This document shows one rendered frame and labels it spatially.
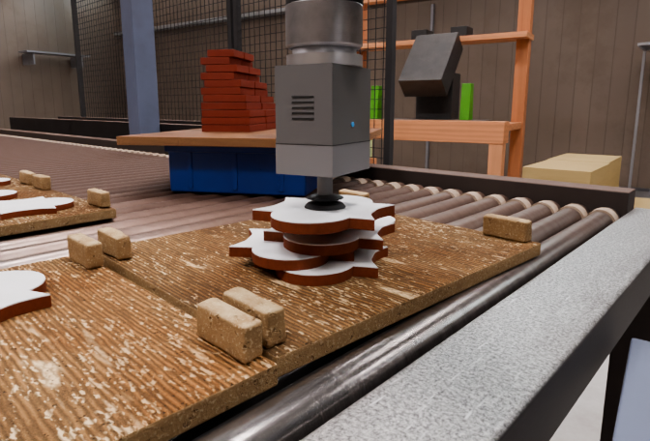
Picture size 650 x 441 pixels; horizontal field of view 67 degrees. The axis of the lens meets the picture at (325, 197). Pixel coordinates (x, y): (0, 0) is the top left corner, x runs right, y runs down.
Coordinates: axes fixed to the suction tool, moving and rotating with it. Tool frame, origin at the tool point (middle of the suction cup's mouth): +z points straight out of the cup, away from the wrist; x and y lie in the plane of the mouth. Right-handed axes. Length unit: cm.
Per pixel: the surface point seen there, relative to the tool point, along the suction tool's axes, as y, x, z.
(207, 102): -48, -60, -13
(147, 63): -112, -151, -31
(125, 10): -107, -157, -52
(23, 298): 22.7, -15.3, 4.0
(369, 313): 9.3, 9.3, 5.3
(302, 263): 5.7, 0.7, 3.4
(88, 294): 17.7, -14.2, 5.2
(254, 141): -33.6, -34.5, -4.7
